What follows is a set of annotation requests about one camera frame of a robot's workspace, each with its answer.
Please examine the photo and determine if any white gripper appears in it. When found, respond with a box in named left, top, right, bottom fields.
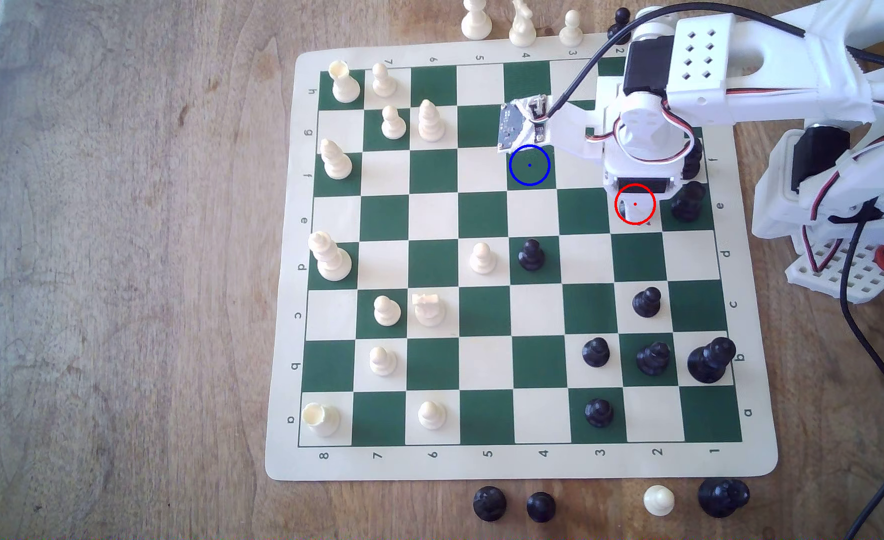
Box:
left=595, top=81, right=706, bottom=227

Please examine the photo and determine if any black chess rook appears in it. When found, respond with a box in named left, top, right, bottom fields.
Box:
left=670, top=180, right=708, bottom=224

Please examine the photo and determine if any white chess pawn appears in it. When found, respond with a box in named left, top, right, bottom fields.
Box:
left=380, top=105, right=408, bottom=141
left=559, top=9, right=585, bottom=48
left=469, top=241, right=498, bottom=276
left=373, top=294, right=403, bottom=327
left=417, top=399, right=448, bottom=431
left=370, top=62, right=399, bottom=99
left=643, top=484, right=676, bottom=518
left=368, top=345, right=399, bottom=378

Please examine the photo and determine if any black chess king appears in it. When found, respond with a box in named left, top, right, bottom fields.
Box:
left=686, top=336, right=738, bottom=385

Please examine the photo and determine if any green and cream chess mat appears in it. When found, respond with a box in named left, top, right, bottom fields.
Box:
left=265, top=28, right=779, bottom=482

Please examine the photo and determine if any white chess knight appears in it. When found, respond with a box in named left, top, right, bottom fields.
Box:
left=508, top=0, right=538, bottom=48
left=412, top=292, right=447, bottom=328

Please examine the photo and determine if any white chess bishop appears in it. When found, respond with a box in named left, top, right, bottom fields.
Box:
left=319, top=138, right=354, bottom=181
left=417, top=99, right=447, bottom=144

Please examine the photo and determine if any white chess queen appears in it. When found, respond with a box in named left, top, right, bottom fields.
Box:
left=460, top=0, right=493, bottom=41

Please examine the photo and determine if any black chess queen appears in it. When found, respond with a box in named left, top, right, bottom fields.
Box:
left=697, top=477, right=751, bottom=519

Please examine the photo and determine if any white chess rook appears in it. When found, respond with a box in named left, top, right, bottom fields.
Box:
left=301, top=402, right=342, bottom=438
left=328, top=60, right=362, bottom=105

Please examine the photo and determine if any striped servo wire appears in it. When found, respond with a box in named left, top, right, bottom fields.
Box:
left=586, top=90, right=702, bottom=163

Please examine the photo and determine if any bare circuit board camera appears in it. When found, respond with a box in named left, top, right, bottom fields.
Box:
left=498, top=94, right=552, bottom=156

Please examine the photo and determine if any thin black camera cable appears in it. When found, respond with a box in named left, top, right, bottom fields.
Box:
left=541, top=2, right=884, bottom=121

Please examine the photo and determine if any white perforated base plate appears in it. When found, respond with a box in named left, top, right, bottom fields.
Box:
left=784, top=238, right=884, bottom=305

